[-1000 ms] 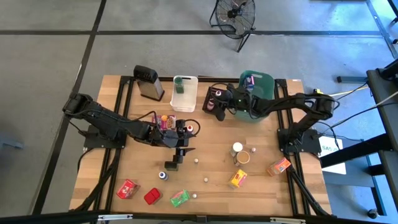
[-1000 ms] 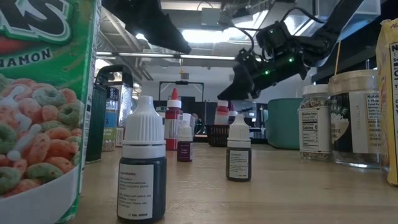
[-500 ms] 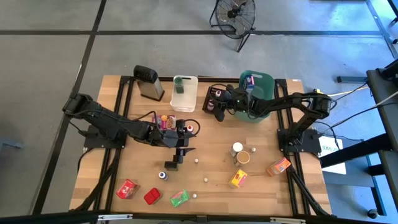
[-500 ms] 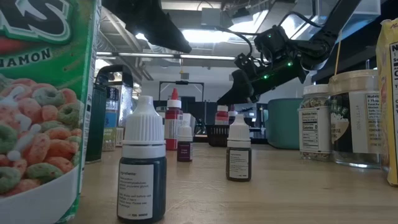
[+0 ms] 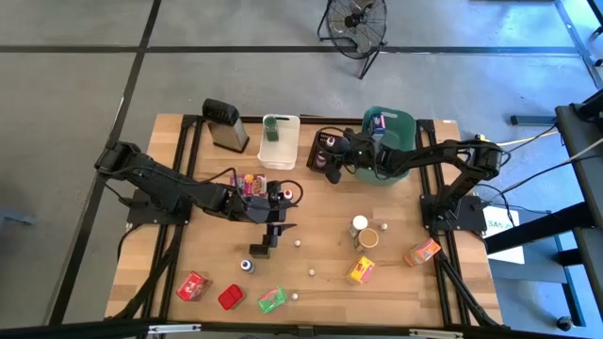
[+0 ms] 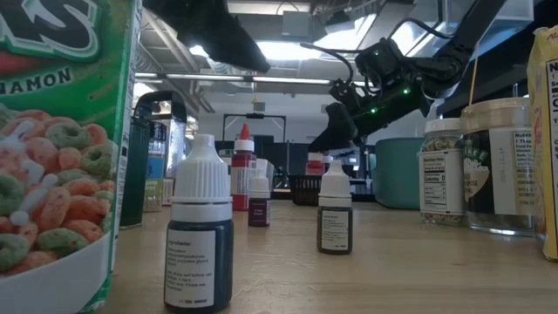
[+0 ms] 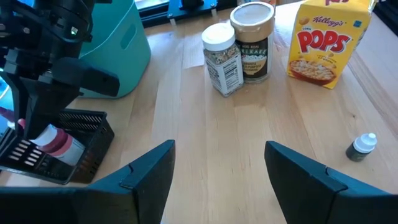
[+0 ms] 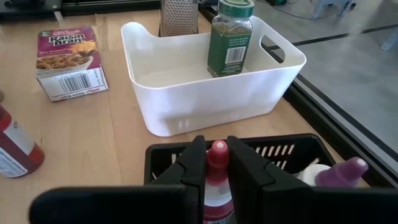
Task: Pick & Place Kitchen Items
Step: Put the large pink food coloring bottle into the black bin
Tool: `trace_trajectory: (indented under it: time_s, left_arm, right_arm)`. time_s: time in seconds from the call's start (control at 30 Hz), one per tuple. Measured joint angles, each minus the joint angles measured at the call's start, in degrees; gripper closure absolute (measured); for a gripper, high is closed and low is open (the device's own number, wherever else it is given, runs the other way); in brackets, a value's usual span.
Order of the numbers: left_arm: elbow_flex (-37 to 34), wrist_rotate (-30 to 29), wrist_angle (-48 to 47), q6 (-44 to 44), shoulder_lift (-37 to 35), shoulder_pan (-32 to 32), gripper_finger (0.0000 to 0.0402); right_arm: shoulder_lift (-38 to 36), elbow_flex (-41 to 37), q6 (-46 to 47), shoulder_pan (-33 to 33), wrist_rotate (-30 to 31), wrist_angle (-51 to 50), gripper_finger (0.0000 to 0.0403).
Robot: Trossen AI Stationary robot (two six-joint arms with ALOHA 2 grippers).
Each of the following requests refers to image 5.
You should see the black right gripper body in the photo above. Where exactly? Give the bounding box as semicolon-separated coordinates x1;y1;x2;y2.
324;130;378;186

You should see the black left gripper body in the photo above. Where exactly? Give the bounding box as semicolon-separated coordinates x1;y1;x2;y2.
245;181;287;249

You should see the blue and pink carton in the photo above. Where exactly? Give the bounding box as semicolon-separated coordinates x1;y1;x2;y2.
368;112;388;137

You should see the green spice jar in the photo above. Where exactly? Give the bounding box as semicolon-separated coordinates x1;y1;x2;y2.
263;115;280;142

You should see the small yellow box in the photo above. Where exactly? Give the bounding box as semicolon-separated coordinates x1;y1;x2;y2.
346;255;377;285

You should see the red snack box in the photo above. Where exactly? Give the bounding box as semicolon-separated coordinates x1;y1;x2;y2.
175;270;213;302

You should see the pink snack box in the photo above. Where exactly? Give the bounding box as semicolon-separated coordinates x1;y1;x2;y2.
229;172;268;197

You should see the small black plastic basket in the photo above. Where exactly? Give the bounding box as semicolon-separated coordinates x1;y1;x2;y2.
305;130;347;176

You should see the teal plastic bin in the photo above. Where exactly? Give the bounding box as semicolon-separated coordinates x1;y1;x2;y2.
354;105;417;186

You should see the white plastic bin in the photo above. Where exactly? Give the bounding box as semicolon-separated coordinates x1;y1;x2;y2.
256;113;302;170

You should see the white-lidded spice jar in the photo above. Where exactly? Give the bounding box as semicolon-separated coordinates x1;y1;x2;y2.
348;215;369;238

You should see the green cereal box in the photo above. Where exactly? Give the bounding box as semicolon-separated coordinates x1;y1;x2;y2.
256;286;288;315

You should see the small red plastic container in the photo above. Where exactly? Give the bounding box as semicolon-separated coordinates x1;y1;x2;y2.
218;283;245;311

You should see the small orange box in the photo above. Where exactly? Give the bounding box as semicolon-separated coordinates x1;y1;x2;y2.
403;238;443;268

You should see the black floor fan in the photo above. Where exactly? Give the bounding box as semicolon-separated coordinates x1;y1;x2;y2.
316;0;389;80

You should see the white printed paper sheet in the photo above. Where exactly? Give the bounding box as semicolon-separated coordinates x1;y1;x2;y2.
483;206;525;265

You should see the dark metal floor bar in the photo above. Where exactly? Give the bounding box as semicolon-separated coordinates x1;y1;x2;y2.
511;115;557;127

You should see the black crossbar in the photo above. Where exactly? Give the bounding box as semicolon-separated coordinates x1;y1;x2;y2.
0;315;603;339

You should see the black neighbouring workstation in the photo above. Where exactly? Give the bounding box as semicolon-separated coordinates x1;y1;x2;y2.
484;89;603;329

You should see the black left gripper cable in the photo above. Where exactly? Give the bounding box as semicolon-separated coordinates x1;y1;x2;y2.
275;178;305;207

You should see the metal box grater black handle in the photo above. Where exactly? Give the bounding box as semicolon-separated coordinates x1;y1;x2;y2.
202;97;251;154

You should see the black cable bundle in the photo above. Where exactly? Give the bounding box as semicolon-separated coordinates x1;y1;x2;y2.
435;249;498;327
110;224;185;322

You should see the silver metal bracket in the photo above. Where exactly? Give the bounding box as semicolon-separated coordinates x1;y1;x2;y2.
147;322;203;335
408;328;465;339

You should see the black floor cable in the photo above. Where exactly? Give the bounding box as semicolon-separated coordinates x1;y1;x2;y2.
504;124;560;156
498;153;603;195

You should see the yellow extension cable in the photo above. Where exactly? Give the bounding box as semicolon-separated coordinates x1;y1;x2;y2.
494;129;562;145

